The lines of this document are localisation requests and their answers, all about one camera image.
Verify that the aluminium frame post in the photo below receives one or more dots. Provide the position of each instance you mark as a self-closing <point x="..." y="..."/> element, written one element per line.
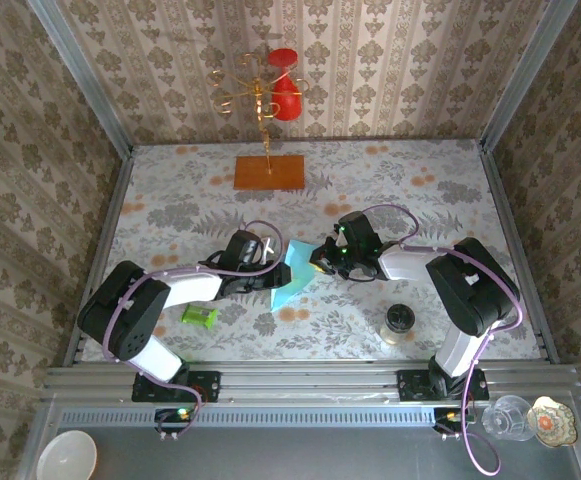
<point x="90" y="85"/>
<point x="525" y="75"/>

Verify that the small black connector board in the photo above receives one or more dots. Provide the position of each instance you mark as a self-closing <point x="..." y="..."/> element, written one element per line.
<point x="447" y="419"/>
<point x="172" y="419"/>

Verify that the clear glass cup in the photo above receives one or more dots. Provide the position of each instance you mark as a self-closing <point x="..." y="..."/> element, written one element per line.
<point x="507" y="420"/>

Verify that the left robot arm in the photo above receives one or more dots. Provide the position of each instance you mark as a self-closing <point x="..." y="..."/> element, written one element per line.
<point x="125" y="312"/>

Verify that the long aluminium mounting rail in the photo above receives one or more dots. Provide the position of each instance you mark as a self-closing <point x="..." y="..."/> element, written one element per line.
<point x="295" y="380"/>

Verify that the aluminium table side rail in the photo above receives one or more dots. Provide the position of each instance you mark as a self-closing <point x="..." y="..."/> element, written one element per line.
<point x="518" y="250"/>
<point x="101" y="250"/>

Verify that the red wine glass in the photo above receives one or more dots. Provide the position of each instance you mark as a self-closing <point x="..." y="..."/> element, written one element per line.
<point x="286" y="102"/>

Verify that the patterned scalloped dish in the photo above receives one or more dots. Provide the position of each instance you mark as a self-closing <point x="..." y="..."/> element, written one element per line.
<point x="550" y="422"/>

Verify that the grey metal shelf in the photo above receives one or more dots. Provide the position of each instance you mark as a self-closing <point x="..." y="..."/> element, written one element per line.
<point x="295" y="455"/>

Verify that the glass jar black lid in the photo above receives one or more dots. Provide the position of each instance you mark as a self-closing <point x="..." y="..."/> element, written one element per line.
<point x="399" y="317"/>

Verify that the floral tablecloth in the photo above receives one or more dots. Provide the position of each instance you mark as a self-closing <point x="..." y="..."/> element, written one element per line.
<point x="370" y="175"/>

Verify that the light blue paper sheet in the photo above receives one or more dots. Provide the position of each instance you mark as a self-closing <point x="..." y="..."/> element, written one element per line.
<point x="290" y="295"/>

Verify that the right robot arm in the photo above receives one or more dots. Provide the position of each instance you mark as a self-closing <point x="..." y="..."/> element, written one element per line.
<point x="470" y="290"/>

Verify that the white bowl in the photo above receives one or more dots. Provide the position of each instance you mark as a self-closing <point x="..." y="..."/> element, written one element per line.
<point x="65" y="457"/>

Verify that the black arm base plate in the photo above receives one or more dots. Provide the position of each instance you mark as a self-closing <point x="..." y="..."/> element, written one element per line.
<point x="205" y="385"/>
<point x="412" y="385"/>

